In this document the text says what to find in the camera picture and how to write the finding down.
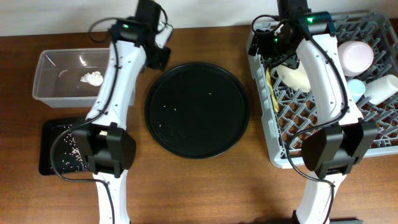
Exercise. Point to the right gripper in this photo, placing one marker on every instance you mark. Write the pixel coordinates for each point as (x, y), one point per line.
(291, 61)

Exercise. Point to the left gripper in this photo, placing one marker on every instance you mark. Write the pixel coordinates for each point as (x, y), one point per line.
(163, 60)

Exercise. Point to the beige plate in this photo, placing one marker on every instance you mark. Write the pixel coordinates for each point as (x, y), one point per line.
(295, 79)

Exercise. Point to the yellow plastic knife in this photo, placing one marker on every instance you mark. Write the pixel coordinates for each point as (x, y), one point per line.
(269, 84)

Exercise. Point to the white tissue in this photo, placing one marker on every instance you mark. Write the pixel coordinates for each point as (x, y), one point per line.
(94, 78)

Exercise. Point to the pink bowl with rice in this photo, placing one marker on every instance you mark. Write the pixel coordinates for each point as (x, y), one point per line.
(355, 57)

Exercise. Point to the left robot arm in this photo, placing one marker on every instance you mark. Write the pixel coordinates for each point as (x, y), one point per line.
(102, 139)

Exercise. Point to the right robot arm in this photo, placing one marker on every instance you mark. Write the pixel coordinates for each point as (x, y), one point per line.
(341, 137)

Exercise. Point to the grey dishwasher rack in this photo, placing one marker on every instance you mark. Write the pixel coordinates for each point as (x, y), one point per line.
(297, 110)

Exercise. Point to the round black tray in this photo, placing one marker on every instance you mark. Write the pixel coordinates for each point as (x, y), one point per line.
(197, 110)

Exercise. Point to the light blue cup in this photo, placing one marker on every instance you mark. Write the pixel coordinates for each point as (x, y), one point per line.
(356, 88)

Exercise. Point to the clear plastic bin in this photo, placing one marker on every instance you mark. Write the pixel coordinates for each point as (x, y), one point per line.
(57, 78)

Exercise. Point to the cream white cup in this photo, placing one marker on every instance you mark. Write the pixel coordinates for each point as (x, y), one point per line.
(381, 89)

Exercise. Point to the black rectangular tray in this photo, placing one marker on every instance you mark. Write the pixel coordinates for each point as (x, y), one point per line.
(51, 129)

